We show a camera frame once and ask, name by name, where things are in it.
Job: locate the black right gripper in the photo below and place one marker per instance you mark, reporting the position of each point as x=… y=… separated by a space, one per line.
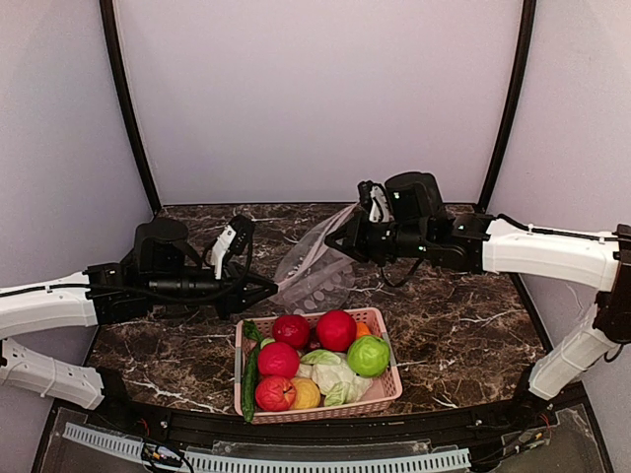
x=358 y=236

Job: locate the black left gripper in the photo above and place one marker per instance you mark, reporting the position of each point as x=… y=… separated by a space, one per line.
x=236 y=294

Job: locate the clear zip top bag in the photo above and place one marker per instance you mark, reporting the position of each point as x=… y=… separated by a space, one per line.
x=313 y=277

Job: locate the red ball fruit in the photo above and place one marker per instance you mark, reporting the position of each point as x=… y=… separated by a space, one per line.
x=336 y=330

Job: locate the green apple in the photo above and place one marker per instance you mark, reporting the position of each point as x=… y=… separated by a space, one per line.
x=369 y=356

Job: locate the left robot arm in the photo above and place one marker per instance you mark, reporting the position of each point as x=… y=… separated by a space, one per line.
x=162 y=268

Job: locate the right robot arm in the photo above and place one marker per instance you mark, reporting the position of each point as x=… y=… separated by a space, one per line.
x=405 y=217

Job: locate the green cucumber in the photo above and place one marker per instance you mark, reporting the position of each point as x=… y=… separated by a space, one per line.
x=250 y=375

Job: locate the red fruit back left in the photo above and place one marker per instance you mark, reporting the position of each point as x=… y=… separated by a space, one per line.
x=292 y=329

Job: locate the red fruit middle left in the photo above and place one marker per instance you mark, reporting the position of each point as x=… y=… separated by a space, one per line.
x=278 y=358

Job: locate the orange fruit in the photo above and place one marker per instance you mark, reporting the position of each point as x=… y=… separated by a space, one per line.
x=362 y=329

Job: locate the red apple front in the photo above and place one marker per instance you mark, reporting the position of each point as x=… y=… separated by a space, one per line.
x=275 y=393

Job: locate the pale green cabbage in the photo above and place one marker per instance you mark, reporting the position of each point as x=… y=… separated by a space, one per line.
x=336 y=381

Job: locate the yellow fruit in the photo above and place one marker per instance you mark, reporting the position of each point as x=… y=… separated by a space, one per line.
x=307 y=394

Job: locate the pink plastic basket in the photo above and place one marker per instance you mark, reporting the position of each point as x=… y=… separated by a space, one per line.
x=384 y=390

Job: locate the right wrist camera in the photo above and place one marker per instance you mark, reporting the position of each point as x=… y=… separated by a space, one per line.
x=372 y=198

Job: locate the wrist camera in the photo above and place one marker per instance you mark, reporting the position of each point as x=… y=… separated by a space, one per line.
x=232 y=241
x=372 y=198

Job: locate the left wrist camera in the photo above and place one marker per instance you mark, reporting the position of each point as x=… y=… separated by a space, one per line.
x=232 y=241

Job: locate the black front rail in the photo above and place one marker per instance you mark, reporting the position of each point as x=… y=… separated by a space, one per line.
x=479 y=427

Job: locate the white cable duct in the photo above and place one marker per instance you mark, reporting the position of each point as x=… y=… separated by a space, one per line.
x=249 y=457

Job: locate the black right frame post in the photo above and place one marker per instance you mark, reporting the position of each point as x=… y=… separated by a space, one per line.
x=511 y=104

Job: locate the black frame post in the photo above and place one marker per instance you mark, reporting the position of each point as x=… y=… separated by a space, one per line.
x=511 y=104
x=118 y=73

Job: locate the black left frame post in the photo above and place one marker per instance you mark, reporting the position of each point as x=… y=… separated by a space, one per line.
x=118 y=73

